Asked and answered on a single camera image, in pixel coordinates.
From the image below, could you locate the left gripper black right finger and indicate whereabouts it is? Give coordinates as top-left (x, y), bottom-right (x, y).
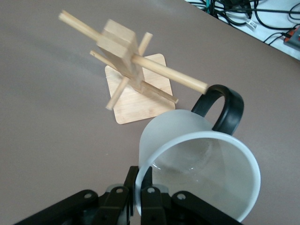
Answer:
top-left (140, 166), bottom-right (171, 225)

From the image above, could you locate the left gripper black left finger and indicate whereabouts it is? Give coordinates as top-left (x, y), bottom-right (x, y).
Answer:
top-left (95, 165), bottom-right (139, 225)

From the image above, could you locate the frosted mug black handle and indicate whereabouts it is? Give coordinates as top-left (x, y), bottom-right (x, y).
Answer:
top-left (135, 84), bottom-right (262, 223)

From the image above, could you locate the wooden cup rack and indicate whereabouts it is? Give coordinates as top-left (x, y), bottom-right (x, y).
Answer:
top-left (58, 10), bottom-right (209, 125)

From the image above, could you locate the grey orange electronic box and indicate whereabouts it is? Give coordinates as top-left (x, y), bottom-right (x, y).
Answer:
top-left (282, 24), bottom-right (300, 48)

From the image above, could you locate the black cable with white tag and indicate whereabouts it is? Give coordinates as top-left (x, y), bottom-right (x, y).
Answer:
top-left (212, 0), bottom-right (256, 30)

